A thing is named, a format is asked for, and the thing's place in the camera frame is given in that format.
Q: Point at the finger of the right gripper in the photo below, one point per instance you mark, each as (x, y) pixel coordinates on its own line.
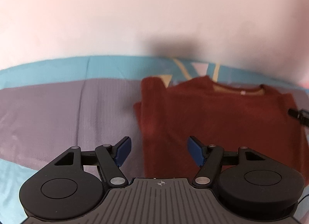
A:
(301, 115)

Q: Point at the blue grey patterned bedsheet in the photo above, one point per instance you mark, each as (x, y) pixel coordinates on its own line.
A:
(49, 106)

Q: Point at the dark red knit sweater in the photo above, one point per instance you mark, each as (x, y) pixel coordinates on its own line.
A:
(215, 114)

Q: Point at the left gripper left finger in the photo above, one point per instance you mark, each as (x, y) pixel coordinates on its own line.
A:
(110, 159)

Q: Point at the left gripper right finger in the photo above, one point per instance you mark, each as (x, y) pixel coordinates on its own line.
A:
(208, 159)

